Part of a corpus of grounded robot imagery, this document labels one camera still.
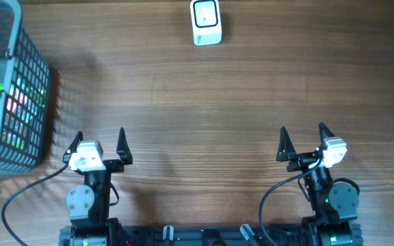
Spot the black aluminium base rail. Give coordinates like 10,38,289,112
58,223,364,246

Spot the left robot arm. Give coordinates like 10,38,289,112
59,128,133,246

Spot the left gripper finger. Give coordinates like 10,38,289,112
116,127,133,165
63,131,83,163

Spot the left black camera cable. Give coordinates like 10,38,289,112
1,163,69,246

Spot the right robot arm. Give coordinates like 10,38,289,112
276,122,363,245

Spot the right black camera cable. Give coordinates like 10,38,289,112
259,157,323,246

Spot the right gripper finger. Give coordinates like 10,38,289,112
319,122,335,146
276,126,296,162

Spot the white barcode scanner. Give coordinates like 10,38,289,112
189,0,222,46

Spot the grey plastic mesh basket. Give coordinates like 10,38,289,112
0,0,51,174

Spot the black camera cable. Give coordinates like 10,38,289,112
259,157,323,246
1,163,69,246

